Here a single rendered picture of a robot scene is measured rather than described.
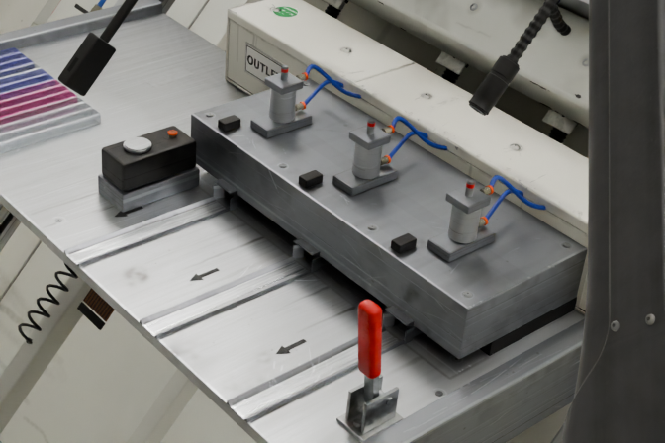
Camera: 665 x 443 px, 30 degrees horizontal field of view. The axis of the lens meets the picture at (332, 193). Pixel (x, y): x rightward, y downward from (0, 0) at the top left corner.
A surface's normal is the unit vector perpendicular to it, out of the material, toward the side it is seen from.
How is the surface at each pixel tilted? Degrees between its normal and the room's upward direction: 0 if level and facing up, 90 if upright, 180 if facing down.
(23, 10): 90
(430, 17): 90
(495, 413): 90
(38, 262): 90
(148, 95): 42
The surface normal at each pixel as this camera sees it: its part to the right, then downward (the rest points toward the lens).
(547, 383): 0.65, 0.45
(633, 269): -0.79, -0.28
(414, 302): -0.76, 0.29
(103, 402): -0.50, -0.36
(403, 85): 0.08, -0.84
